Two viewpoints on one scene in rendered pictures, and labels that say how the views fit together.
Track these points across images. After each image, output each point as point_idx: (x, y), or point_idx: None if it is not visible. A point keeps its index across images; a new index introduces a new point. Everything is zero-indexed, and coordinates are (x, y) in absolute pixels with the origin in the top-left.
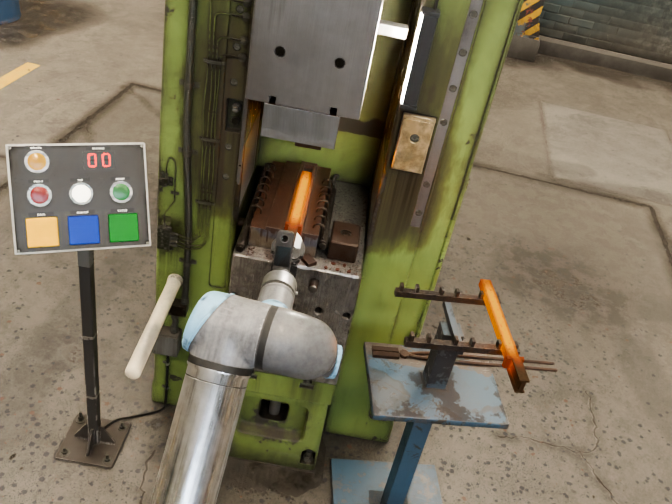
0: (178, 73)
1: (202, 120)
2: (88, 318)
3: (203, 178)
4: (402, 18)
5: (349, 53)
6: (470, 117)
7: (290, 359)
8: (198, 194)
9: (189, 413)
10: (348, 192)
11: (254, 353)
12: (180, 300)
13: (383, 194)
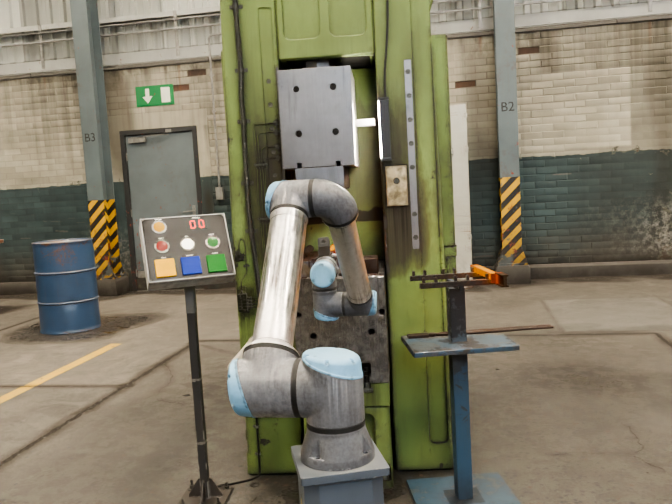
0: (239, 178)
1: (258, 206)
2: (195, 360)
3: (264, 248)
4: (375, 135)
5: (339, 124)
6: (428, 160)
7: (327, 195)
8: (262, 262)
9: (275, 231)
10: None
11: (306, 195)
12: None
13: (387, 229)
